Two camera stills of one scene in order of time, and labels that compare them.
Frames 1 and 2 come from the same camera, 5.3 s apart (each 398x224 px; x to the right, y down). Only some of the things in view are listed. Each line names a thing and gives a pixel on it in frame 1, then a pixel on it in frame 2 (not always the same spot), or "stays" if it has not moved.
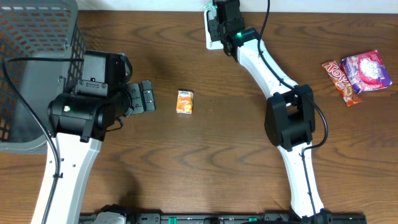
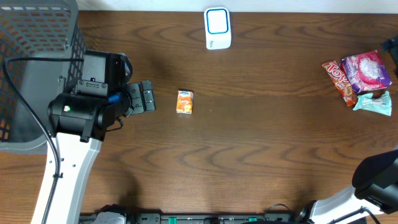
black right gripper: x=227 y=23 -> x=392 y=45
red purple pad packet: x=366 y=71 stays
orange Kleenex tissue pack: x=185 y=102 stays
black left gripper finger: x=135 y=94 stays
